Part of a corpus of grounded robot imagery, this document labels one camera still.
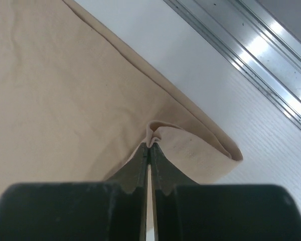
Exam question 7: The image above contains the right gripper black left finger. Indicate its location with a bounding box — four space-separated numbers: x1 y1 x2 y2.
0 144 148 240

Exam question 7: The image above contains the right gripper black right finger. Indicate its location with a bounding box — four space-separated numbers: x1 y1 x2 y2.
149 144 301 240

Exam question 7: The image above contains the right aluminium table rail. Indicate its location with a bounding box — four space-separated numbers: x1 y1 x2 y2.
167 1 301 130

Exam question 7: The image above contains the beige t-shirt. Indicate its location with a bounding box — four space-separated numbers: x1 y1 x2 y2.
0 1 243 192

